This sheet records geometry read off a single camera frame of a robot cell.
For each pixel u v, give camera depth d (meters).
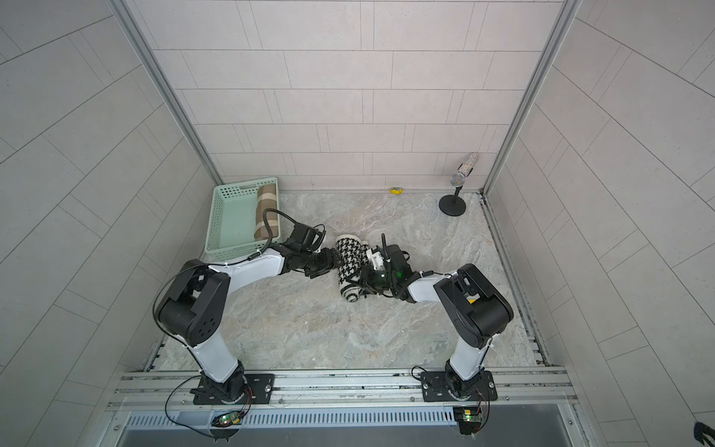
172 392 0.70
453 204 1.12
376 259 0.85
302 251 0.72
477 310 0.47
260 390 0.71
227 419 0.65
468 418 0.68
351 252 0.90
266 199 1.05
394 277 0.72
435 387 0.71
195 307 0.46
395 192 1.18
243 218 1.07
